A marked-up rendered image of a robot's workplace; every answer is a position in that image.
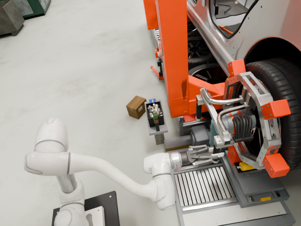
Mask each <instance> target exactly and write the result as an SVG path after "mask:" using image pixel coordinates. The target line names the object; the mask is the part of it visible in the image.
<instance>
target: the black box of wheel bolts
mask: <svg viewBox="0 0 301 226"><path fill-rule="evenodd" d="M146 112H147V118H148V121H149V125H150V127H154V126H155V123H154V119H153V114H152V113H157V114H158V119H159V126H160V125H164V118H163V111H162V107H161V103H160V101H157V102H153V103H147V104H146Z"/></svg>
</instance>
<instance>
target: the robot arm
mask: <svg viewBox="0 0 301 226"><path fill-rule="evenodd" d="M68 148H69V141H68V133H67V127H66V125H65V124H64V122H63V121H62V120H60V119H58V118H54V117H52V118H49V119H47V120H45V121H44V122H43V123H42V124H41V125H40V127H39V128H38V131H37V134H36V138H35V147H34V151H30V152H28V153H27V154H26V155H25V156H24V170H25V171H27V172H28V173H31V174H36V175H42V176H56V178H57V181H58V183H59V187H58V195H59V201H60V211H59V213H58V214H57V216H56V218H55V221H54V226H93V222H92V214H91V213H89V214H87V215H86V214H85V210H84V203H85V190H84V184H83V182H82V180H81V179H80V178H77V177H75V175H74V173H78V172H83V171H89V170H93V171H98V172H100V173H102V174H104V175H105V176H107V177H108V178H110V179H111V180H112V181H114V182H116V183H117V184H119V185H120V186H121V187H123V188H124V189H126V190H127V191H129V192H131V193H132V194H134V195H137V196H140V197H146V198H149V199H150V200H151V201H152V202H155V203H156V206H157V207H158V208H159V210H161V211H165V210H168V209H172V208H173V206H174V205H175V201H176V195H175V188H174V183H173V180H172V176H171V169H174V168H180V167H181V165H188V164H193V165H194V167H195V168H197V167H199V166H202V165H207V164H210V163H212V160H213V159H218V157H222V156H224V152H222V153H217V154H212V155H211V156H197V155H198V154H201V153H204V152H207V151H209V152H213V148H214V147H208V146H206V145H199V146H189V150H188V151H183V152H180V153H179V152H178V151H176V152H170V153H157V154H153V155H150V156H147V157H145V158H144V159H143V162H142V165H143V170H144V172H145V173H147V174H152V178H153V180H151V181H150V182H149V183H148V184H146V185H141V184H138V183H136V182H135V181H133V180H132V179H131V178H129V177H128V176H127V175H125V174H124V173H123V172H121V171H120V170H119V169H117V168H116V167H115V166H113V165H112V164H111V163H109V162H107V161H106V160H103V159H101V158H98V157H94V156H87V155H82V154H76V153H72V152H67V150H68ZM192 150H195V151H192ZM196 161H201V162H198V163H197V162H196ZM195 162H196V163H195Z"/></svg>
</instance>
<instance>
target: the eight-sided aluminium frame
mask: <svg viewBox="0 0 301 226"><path fill-rule="evenodd" d="M238 83H242V85H243V86H244V87H245V88H246V90H247V91H248V93H249V94H250V95H251V97H252V98H253V99H254V101H255V102H256V105H257V108H258V114H259V119H260V124H261V129H262V135H263V145H262V148H261V150H260V153H259V155H258V156H255V155H253V154H251V153H250V152H249V151H248V149H247V147H246V145H245V143H244V142H239V145H240V146H241V148H242V150H243V152H242V150H241V148H240V146H239V145H238V143H235V142H234V144H233V145H234V147H235V149H236V151H237V153H238V155H239V158H240V159H241V161H242V162H245V163H247V164H249V165H250V166H252V167H254V168H255V169H258V170H261V169H265V167H264V165H263V163H262V162H263V159H264V157H265V156H266V155H271V154H276V153H277V152H278V150H279V148H281V137H280V132H279V128H278V123H277V118H273V119H269V120H264V117H263V113H262V110H261V106H262V105H264V104H267V103H269V102H272V101H273V98H272V96H271V94H270V93H268V91H267V90H266V89H265V88H264V87H263V86H262V84H261V83H260V82H259V81H258V80H257V79H256V78H255V76H254V74H252V73H251V72H245V73H240V74H237V75H235V76H233V77H231V78H229V79H227V80H226V81H225V88H224V97H223V100H228V99H234V95H235V90H236V85H237V84H238ZM229 92H230V93H229ZM222 107H223V110H225V109H228V108H231V107H233V103H232V104H223V105H222ZM269 125H270V126H269ZM269 127H270V128H269ZM270 131H271V133H270Z"/></svg>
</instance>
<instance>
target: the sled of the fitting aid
mask: <svg viewBox="0 0 301 226"><path fill-rule="evenodd" d="M226 150H228V149H223V150H220V153H222V152H224V153H225V151H226ZM220 159H221V162H222V164H223V167H224V169H225V171H226V174H227V176H228V179H229V181H230V184H231V186H232V188H233V190H234V193H235V195H236V198H237V200H238V202H239V205H240V207H241V208H246V207H252V206H257V205H262V204H269V203H274V202H280V201H285V200H287V199H288V198H289V197H290V195H289V193H288V192H287V190H286V189H285V187H284V189H283V190H279V191H272V192H267V193H262V194H256V195H251V196H244V195H243V193H242V191H241V189H240V187H239V184H238V182H237V180H236V178H235V175H234V173H233V171H232V169H231V166H230V164H229V162H228V160H227V158H226V156H225V154H224V156H222V157H220Z"/></svg>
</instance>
